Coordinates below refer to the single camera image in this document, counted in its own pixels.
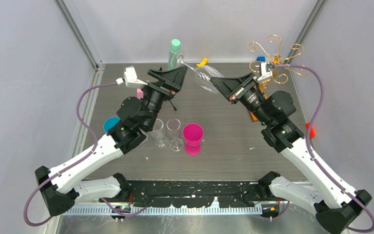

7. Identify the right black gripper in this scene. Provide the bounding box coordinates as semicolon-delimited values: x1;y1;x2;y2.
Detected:
210;72;272;125

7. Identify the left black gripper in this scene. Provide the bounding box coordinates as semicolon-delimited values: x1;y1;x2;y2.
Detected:
139;66;187;131

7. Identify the clear tall wine glass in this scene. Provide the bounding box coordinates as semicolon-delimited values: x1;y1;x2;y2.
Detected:
169;50;224;94

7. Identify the clear flute wine glass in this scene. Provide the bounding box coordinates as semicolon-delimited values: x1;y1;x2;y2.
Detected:
166;118;184;152

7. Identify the pink wine glass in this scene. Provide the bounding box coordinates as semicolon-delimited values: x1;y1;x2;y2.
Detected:
183;123;204;156

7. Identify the blue wine glass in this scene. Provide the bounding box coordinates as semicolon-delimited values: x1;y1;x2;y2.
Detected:
103;117;120;133

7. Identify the clear ribbed wine glass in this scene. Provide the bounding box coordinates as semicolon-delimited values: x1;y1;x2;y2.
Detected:
140;135;149;147

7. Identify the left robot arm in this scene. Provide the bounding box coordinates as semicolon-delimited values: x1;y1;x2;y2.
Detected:
35;66;188;217

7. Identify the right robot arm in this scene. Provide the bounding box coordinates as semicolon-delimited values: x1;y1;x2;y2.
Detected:
210;74;372;234

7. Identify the orange wooden rack base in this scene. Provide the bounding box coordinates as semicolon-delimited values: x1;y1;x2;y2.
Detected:
248;84;268;122

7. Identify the gold wine glass rack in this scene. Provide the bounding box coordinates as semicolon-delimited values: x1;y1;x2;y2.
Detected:
247;34;304;88

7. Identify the green microphone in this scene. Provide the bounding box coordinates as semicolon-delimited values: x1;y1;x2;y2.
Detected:
167;39;181;70

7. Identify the pink phone stand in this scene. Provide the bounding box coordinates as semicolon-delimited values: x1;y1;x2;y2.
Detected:
136;89;144;99

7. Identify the yellow banana toy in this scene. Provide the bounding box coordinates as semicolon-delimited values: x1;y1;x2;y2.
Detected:
196;58;208;67

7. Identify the red object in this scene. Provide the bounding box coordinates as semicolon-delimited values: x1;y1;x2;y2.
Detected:
305;122;316;138

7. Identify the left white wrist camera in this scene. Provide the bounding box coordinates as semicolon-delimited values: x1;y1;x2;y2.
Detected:
115;66;147;89

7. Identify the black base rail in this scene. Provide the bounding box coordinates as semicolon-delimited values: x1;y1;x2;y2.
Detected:
98;179;291;209

